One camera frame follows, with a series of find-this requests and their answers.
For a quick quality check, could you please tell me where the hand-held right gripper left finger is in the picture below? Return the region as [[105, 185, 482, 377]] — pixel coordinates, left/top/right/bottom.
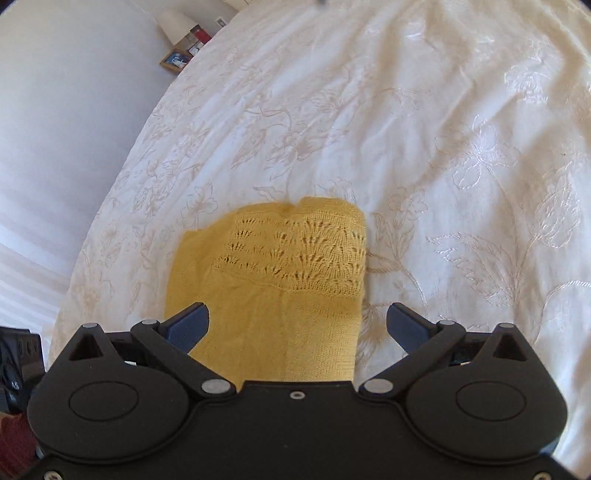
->
[[65, 302, 237, 400]]

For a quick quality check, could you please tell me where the wooden picture frame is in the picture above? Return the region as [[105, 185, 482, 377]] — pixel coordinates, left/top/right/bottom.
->
[[160, 48, 191, 75]]

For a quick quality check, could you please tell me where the dark red cloth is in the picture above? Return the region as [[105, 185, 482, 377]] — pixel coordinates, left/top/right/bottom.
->
[[0, 412, 40, 478]]

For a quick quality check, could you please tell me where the yellow knit sweater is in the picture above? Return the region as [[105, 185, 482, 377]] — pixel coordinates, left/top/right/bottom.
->
[[165, 196, 368, 384]]

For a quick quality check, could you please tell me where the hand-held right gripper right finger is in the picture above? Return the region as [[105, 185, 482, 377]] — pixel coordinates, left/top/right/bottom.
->
[[358, 302, 532, 400]]

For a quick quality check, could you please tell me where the white embroidered bedspread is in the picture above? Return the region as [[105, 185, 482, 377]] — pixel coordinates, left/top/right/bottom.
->
[[48, 0, 591, 476]]

